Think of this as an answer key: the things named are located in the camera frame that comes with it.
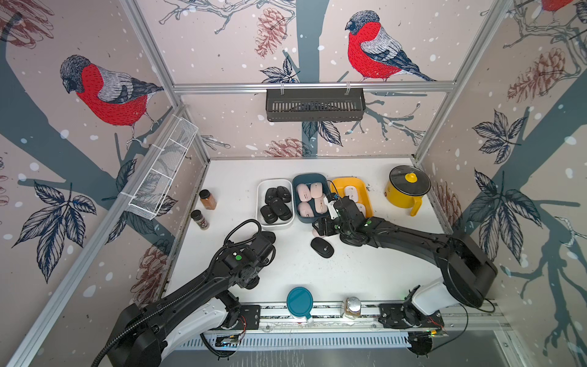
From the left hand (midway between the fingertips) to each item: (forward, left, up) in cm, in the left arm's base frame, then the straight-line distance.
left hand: (262, 261), depth 82 cm
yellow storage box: (+31, -43, -3) cm, 53 cm away
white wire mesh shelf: (+32, +43, +14) cm, 56 cm away
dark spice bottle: (+16, +27, +5) cm, 31 cm away
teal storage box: (+40, -18, -1) cm, 44 cm away
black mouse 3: (+32, 0, -2) cm, 32 cm away
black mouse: (+12, -1, -4) cm, 13 cm away
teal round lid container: (-14, -14, +3) cm, 20 cm away
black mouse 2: (+22, -5, +1) cm, 23 cm away
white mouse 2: (+33, -37, -2) cm, 50 cm away
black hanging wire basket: (+64, -21, +24) cm, 71 cm away
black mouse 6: (+6, -22, -2) cm, 23 cm away
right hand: (+15, -22, +4) cm, 27 cm away
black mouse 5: (+20, 0, -2) cm, 20 cm away
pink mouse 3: (+33, -21, -1) cm, 39 cm away
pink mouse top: (+7, -19, +7) cm, 22 cm away
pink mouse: (+23, -16, -2) cm, 28 cm away
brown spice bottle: (+26, +26, +3) cm, 37 cm away
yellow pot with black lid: (+30, -59, +6) cm, 67 cm away
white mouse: (+24, -41, -2) cm, 47 cm away
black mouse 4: (+31, -6, -1) cm, 32 cm away
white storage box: (+34, +4, 0) cm, 35 cm away
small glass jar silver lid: (-16, -30, +6) cm, 34 cm away
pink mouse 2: (+32, -15, -2) cm, 36 cm away
